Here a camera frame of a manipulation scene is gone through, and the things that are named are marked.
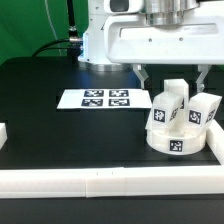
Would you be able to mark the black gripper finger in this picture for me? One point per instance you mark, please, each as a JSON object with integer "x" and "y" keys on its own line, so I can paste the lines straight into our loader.
{"x": 203, "y": 72}
{"x": 141, "y": 73}

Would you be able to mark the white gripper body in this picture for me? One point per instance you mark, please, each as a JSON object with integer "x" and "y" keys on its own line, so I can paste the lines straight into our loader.
{"x": 199, "y": 40}

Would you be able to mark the white round stool seat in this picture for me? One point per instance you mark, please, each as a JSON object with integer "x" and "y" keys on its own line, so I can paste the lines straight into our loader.
{"x": 175, "y": 142}

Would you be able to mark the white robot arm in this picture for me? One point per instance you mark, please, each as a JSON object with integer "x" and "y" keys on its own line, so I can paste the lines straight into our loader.
{"x": 164, "y": 13}

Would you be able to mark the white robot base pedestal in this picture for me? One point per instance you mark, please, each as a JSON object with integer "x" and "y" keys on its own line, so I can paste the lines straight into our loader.
{"x": 93, "y": 55}

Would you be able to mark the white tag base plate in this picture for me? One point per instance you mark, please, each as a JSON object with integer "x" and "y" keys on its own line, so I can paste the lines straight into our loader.
{"x": 104, "y": 99}

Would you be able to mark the white front fence rail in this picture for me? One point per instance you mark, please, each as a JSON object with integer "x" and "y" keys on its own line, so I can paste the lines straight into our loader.
{"x": 48, "y": 183}

